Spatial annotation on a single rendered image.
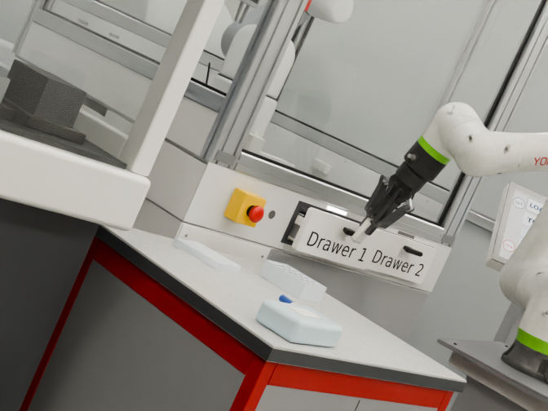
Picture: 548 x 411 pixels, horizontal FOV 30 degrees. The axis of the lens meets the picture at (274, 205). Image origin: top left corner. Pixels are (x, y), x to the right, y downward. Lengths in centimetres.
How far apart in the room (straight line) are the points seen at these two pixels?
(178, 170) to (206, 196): 9
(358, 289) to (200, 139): 73
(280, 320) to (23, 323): 48
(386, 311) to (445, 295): 132
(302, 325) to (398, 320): 125
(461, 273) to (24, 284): 260
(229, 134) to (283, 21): 28
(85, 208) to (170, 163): 59
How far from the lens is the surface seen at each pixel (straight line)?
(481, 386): 254
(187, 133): 235
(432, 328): 425
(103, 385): 202
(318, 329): 181
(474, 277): 419
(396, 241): 281
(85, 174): 178
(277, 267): 226
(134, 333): 197
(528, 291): 257
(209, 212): 232
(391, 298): 293
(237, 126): 229
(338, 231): 256
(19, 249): 186
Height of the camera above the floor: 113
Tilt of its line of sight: 6 degrees down
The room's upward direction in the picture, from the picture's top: 24 degrees clockwise
